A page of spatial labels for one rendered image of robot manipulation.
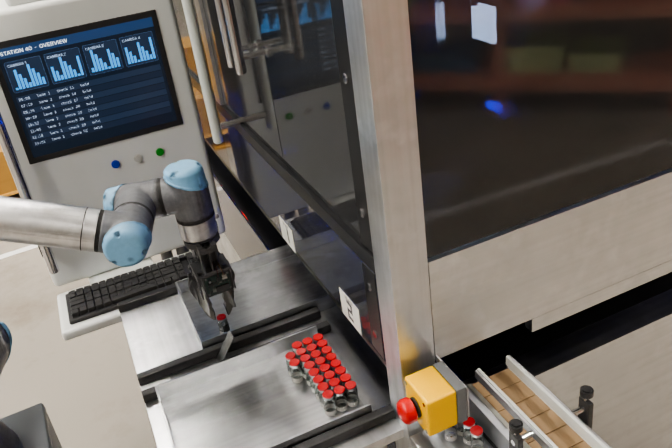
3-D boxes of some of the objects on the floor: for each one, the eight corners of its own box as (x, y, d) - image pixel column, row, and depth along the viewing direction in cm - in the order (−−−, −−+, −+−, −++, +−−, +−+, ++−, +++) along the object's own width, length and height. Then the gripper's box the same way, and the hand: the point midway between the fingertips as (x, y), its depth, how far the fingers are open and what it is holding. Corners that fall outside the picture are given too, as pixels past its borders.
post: (447, 668, 166) (341, -500, 69) (461, 692, 161) (368, -530, 64) (423, 682, 164) (281, -501, 67) (437, 707, 159) (304, -532, 62)
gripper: (180, 255, 130) (205, 342, 140) (233, 237, 133) (254, 323, 143) (170, 235, 137) (195, 320, 147) (221, 219, 141) (242, 302, 150)
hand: (219, 309), depth 147 cm, fingers closed
